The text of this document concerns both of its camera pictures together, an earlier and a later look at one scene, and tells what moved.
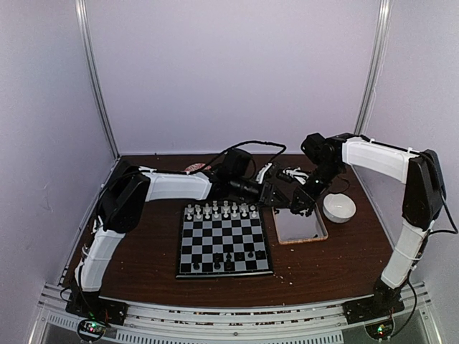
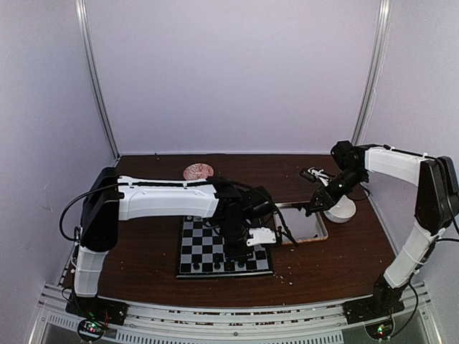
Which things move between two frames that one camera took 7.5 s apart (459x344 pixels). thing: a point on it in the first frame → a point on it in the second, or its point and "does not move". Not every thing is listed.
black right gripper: (309, 198) → (327, 198)
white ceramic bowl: (338, 208) does not move
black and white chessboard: (224, 241) does not move
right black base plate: (380, 305) does not move
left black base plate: (90, 304) does not move
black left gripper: (266, 196) → (232, 254)
